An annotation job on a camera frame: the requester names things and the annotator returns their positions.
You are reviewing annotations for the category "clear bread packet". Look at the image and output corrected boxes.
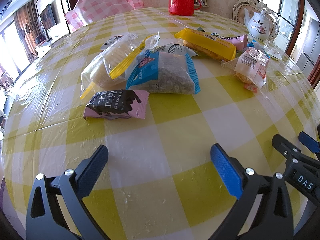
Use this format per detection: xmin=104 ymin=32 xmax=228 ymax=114
xmin=221 ymin=47 xmax=270 ymax=93

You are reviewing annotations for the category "yellow biscuit package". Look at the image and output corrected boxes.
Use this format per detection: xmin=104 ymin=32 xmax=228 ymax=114
xmin=174 ymin=28 xmax=236 ymax=61

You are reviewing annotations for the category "pink chocolate snack packet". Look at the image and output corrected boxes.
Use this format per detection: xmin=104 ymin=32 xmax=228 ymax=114
xmin=83 ymin=89 xmax=149 ymax=120

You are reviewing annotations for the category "blue seed snack bag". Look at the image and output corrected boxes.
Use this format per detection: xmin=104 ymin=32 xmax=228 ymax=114
xmin=126 ymin=50 xmax=201 ymax=95

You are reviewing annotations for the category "clear rice cracker bag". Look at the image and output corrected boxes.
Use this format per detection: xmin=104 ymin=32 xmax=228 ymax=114
xmin=80 ymin=33 xmax=160 ymax=99

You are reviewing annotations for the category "white green snack packet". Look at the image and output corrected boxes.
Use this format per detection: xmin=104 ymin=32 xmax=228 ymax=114
xmin=154 ymin=38 xmax=198 ymax=57

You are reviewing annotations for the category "small clear white packet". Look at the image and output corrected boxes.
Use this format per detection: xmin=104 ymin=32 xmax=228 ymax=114
xmin=264 ymin=42 xmax=282 ymax=61

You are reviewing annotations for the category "pink wafer packet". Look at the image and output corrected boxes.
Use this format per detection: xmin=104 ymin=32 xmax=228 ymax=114
xmin=211 ymin=33 xmax=248 ymax=51

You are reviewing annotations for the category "yellow green checkered tablecloth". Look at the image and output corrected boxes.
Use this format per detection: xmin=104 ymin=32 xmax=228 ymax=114
xmin=2 ymin=8 xmax=319 ymax=239

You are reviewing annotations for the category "white floral teapot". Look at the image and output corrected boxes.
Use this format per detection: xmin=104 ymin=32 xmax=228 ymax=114
xmin=244 ymin=8 xmax=277 ymax=41

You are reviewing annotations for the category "white ornate chair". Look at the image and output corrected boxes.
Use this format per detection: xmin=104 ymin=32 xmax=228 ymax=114
xmin=232 ymin=0 xmax=279 ymax=42

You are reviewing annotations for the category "wooden corner shelf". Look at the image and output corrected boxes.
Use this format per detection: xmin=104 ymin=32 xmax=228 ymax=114
xmin=194 ymin=0 xmax=208 ymax=9

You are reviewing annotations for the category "pink checkered covered chair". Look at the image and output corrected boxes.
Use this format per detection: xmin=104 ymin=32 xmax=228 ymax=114
xmin=65 ymin=0 xmax=144 ymax=32

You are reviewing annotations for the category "wall television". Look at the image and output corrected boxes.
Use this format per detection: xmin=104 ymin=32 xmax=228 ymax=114
xmin=40 ymin=3 xmax=56 ymax=31

